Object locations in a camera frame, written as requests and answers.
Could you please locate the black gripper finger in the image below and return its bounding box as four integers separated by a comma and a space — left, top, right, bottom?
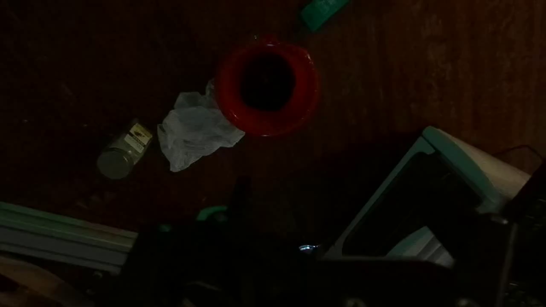
229, 176, 251, 232

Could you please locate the white crumpled napkin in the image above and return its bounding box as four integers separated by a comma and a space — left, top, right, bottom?
157, 80, 246, 173

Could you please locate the red plastic bowl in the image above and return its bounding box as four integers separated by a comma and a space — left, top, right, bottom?
215, 39, 319, 137

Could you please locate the small glass spice jar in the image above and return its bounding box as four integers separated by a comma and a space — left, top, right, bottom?
96, 121, 154, 179

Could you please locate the green flat ruler strip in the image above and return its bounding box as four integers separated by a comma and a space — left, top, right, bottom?
300, 0, 350, 31

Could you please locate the aluminium extrusion robot base frame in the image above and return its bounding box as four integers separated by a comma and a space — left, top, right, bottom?
0, 202, 138, 273

